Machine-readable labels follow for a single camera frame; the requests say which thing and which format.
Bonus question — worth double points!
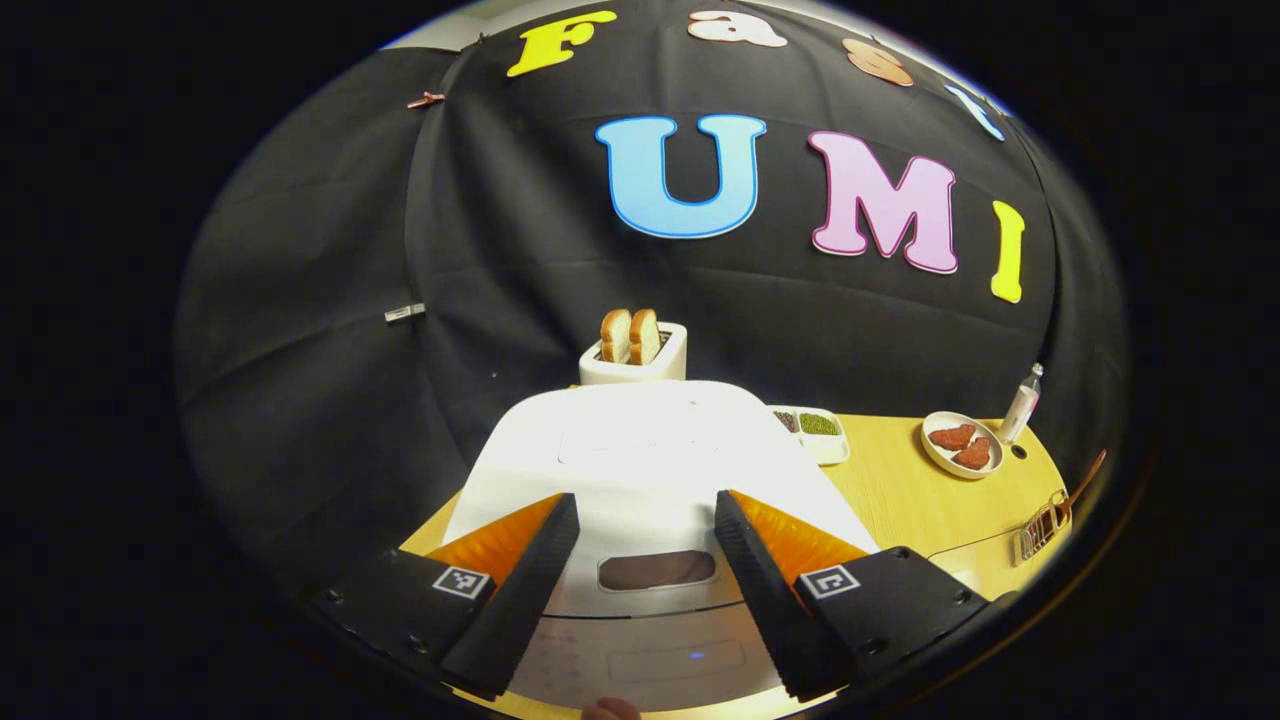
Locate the white round plate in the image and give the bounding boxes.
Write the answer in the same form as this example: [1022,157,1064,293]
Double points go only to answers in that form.
[921,411,1005,481]

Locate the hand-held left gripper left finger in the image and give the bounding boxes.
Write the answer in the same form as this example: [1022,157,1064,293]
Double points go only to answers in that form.
[308,492,582,701]

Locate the white rice cooker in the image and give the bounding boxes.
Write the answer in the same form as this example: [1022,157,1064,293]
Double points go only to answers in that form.
[443,380,881,713]

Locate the black backdrop cloth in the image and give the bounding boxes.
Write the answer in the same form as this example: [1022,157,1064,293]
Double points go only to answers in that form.
[175,0,1129,601]

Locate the toasted bread slice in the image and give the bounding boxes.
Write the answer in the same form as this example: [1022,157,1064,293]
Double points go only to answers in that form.
[628,308,663,367]
[600,309,633,365]

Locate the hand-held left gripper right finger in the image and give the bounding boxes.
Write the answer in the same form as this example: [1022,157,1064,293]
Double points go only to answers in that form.
[713,489,991,703]

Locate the white toaster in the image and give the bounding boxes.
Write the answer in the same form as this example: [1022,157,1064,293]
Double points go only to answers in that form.
[578,320,689,388]

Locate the metal wire chopstick holder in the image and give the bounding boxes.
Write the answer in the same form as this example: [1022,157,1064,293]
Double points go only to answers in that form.
[1017,489,1072,567]

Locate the small clear bottle pink label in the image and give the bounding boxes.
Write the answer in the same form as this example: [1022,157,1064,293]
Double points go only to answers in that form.
[999,363,1045,446]

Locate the white divided grain dish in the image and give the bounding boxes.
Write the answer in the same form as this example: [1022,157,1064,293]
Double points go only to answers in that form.
[770,405,851,467]

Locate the clear plastic tray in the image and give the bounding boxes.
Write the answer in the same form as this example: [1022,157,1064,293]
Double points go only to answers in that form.
[928,520,1043,601]

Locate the wooden spoon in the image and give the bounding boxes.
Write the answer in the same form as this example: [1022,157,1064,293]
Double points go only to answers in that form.
[1050,449,1109,527]

